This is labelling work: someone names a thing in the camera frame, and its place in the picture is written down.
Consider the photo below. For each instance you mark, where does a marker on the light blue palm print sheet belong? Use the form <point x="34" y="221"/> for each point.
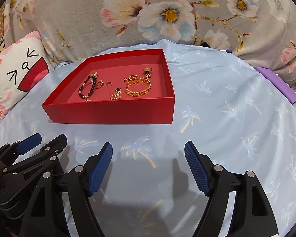
<point x="212" y="128"/>

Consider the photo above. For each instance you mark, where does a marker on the grey floral blanket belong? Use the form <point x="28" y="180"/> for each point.
<point x="76" y="17"/>

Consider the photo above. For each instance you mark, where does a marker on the small silver crystal charm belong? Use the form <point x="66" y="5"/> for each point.
<point x="95" y="74"/>

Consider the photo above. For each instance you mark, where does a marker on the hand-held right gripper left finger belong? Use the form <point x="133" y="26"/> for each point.
<point x="100" y="172"/>

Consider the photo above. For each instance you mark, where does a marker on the white cat face cushion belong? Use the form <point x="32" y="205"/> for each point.
<point x="17" y="66"/>

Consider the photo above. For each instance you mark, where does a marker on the purple flat box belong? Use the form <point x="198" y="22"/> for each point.
<point x="278" y="84"/>

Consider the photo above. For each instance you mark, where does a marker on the blue and white pen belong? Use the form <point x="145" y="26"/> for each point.
<point x="225" y="51"/>

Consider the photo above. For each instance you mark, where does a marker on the small gold ornament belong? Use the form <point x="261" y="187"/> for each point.
<point x="147" y="72"/>

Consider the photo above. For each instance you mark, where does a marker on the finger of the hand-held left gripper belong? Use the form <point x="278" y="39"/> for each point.
<point x="54" y="144"/>
<point x="29" y="140"/>

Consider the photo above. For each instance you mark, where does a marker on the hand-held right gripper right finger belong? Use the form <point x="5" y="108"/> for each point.
<point x="196" y="170"/>

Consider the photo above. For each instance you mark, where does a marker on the red jewelry box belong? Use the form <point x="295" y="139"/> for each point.
<point x="108" y="114"/>

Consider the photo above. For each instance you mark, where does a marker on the gold hoop earring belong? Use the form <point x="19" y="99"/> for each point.
<point x="108" y="86"/>

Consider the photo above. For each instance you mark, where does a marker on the gold leaf bangle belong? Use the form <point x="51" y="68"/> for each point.
<point x="135" y="94"/>

